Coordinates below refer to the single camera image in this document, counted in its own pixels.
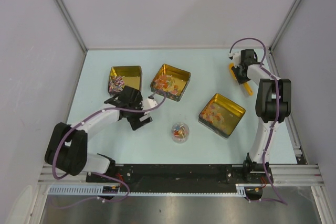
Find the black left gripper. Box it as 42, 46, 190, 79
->
127, 94, 152, 130

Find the orange plastic scoop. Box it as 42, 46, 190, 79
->
228, 63, 254, 96

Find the tin with swirl lollipops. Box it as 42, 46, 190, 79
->
107, 66, 142, 96

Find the tin with round lollipops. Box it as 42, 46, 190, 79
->
150, 63, 191, 102

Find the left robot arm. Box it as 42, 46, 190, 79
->
44, 86, 158, 182

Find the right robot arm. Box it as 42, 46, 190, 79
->
229, 49, 291, 183

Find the tin with popsicle candies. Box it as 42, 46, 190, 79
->
198, 93, 246, 138

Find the clear glass jar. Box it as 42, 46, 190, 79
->
171, 122, 190, 143

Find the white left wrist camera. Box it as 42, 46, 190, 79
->
142, 98, 158, 112

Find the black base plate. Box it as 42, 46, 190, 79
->
86, 163, 274, 193

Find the grey slotted cable duct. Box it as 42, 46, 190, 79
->
48, 185, 246, 197

